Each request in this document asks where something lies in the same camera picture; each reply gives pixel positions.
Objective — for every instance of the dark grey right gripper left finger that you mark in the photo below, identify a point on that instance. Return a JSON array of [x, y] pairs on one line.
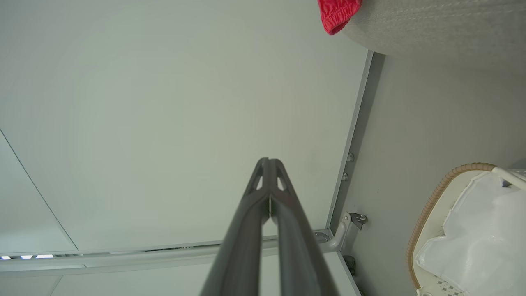
[[242, 238]]

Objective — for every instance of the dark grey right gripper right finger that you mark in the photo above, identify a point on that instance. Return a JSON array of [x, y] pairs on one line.
[[294, 242]]

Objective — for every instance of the red shorts with white stripes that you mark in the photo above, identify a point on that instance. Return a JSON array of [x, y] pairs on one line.
[[337, 14]]

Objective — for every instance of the white basket with wicker rim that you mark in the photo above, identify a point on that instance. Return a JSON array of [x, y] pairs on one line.
[[427, 213]]

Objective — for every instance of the small grey caster wheel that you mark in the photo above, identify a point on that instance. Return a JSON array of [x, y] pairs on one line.
[[358, 220]]

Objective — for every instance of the white garment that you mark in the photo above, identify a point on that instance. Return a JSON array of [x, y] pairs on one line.
[[485, 238]]

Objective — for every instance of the light grey fabric sofa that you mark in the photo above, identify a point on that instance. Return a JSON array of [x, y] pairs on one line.
[[444, 28]]

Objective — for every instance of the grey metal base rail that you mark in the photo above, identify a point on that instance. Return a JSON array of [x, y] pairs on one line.
[[356, 135]]

